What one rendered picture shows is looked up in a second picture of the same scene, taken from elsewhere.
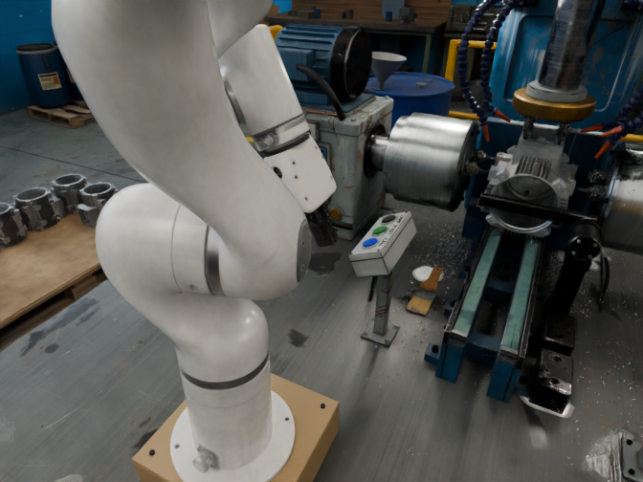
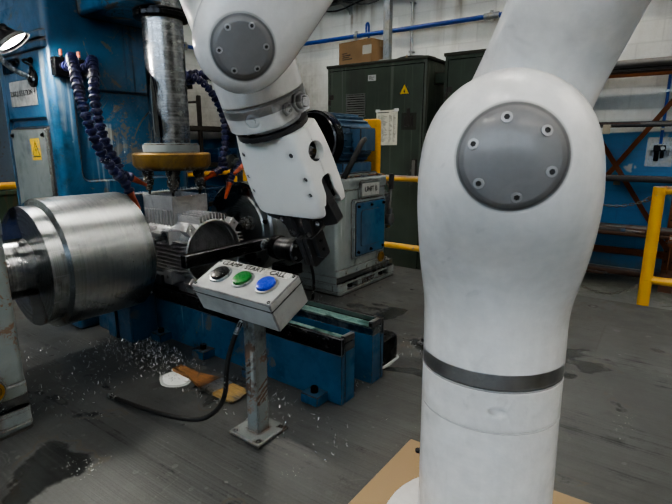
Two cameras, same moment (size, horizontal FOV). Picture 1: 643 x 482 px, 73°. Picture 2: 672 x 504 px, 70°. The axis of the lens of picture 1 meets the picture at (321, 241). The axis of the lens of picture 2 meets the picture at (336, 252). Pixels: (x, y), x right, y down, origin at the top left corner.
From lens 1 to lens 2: 77 cm
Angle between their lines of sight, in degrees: 76
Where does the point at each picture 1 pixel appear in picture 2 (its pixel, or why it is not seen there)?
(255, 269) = not seen: hidden behind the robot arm
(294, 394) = (398, 474)
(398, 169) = (83, 265)
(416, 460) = not seen: hidden behind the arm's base
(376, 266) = (297, 298)
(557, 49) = (171, 105)
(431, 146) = (109, 222)
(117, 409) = not seen: outside the picture
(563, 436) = (416, 362)
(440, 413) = (389, 412)
